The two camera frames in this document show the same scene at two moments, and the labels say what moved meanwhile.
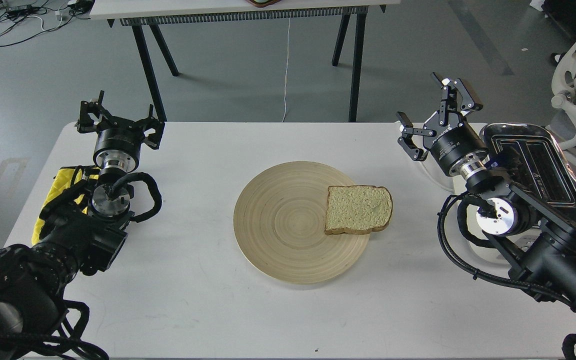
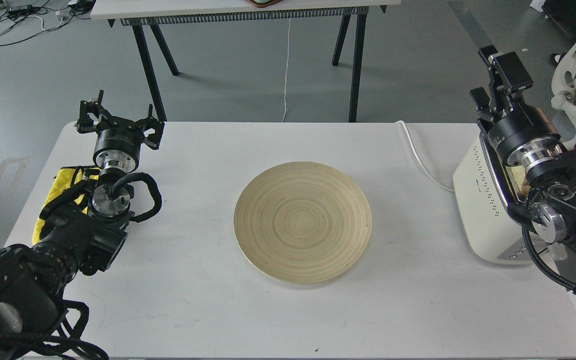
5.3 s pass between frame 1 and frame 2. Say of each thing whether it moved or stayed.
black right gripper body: moved
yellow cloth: stayed
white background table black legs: stayed
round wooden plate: stayed
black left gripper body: stayed
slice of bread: moved
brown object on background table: stayed
